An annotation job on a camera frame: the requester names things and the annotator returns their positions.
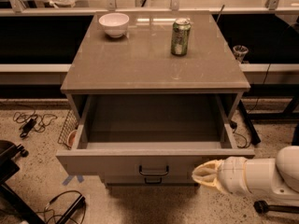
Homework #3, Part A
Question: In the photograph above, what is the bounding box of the grey top drawer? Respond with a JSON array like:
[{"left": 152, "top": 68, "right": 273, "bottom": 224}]
[{"left": 57, "top": 94, "right": 254, "bottom": 177}]

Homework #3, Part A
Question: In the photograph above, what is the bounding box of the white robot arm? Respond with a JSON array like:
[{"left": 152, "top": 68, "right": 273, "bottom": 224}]
[{"left": 192, "top": 146, "right": 299, "bottom": 206}]

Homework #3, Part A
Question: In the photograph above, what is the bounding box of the grey cabinet with glossy top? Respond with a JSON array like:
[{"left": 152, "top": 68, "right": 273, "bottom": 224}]
[{"left": 61, "top": 11, "right": 249, "bottom": 186}]

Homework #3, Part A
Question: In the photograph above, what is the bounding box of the black table leg bar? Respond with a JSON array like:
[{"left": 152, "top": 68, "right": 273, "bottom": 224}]
[{"left": 238, "top": 102, "right": 261, "bottom": 146}]

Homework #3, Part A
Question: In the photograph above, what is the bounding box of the black chair caster leg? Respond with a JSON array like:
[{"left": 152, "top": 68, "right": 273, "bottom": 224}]
[{"left": 253, "top": 201, "right": 299, "bottom": 214}]

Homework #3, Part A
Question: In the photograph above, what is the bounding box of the clear glass cup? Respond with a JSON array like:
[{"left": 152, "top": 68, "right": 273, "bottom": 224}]
[{"left": 233, "top": 45, "right": 249, "bottom": 63}]

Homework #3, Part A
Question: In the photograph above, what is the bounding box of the green soda can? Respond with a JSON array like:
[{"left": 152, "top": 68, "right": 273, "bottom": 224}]
[{"left": 171, "top": 18, "right": 191, "bottom": 56}]

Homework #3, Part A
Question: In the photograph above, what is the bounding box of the white ceramic bowl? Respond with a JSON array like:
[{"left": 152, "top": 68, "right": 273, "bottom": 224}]
[{"left": 99, "top": 13, "right": 130, "bottom": 37}]

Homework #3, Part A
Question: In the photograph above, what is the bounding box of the black office chair base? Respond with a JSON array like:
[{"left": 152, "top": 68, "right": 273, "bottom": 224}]
[{"left": 0, "top": 139, "right": 48, "bottom": 224}]

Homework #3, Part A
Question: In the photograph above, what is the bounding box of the lower drawer handle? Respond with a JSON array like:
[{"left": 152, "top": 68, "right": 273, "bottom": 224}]
[{"left": 144, "top": 177, "right": 162, "bottom": 185}]

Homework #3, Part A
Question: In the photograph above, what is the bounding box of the black metal drawer handle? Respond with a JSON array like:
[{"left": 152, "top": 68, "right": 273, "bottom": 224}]
[{"left": 138, "top": 165, "right": 169, "bottom": 176}]

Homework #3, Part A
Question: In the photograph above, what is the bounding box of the black floor stand with cables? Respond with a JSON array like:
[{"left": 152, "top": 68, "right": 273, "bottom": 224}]
[{"left": 39, "top": 190, "right": 87, "bottom": 224}]

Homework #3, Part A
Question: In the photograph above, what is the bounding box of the wire mesh basket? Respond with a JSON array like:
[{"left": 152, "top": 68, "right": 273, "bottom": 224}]
[{"left": 58, "top": 110, "right": 78, "bottom": 149}]

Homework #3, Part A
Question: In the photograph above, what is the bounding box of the black power adapter with cable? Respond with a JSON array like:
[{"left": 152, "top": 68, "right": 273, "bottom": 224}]
[{"left": 13, "top": 105, "right": 58, "bottom": 139}]

